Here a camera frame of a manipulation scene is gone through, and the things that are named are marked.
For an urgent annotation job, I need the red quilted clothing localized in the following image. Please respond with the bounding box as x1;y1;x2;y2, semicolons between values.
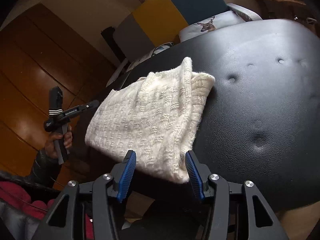
0;180;94;240

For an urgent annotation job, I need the black white patterned pillow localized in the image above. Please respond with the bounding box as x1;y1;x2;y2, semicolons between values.
106;42;174;86

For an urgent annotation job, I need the cluttered wooden shelf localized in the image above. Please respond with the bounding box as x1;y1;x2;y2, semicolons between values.
256;0;319;35

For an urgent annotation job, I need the cream knitted sweater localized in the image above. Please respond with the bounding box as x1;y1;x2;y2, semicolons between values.
85;57;215;184

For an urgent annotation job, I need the grey yellow teal sofa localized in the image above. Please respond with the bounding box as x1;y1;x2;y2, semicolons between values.
113;0;230;59

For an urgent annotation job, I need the deer print pillow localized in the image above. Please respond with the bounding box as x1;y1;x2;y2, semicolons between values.
179;11;245;42

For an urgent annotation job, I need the person's left hand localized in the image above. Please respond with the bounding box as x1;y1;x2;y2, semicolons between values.
44;125;73;159

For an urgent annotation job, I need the black leather ottoman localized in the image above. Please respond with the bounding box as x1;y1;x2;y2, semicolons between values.
109;18;320;212

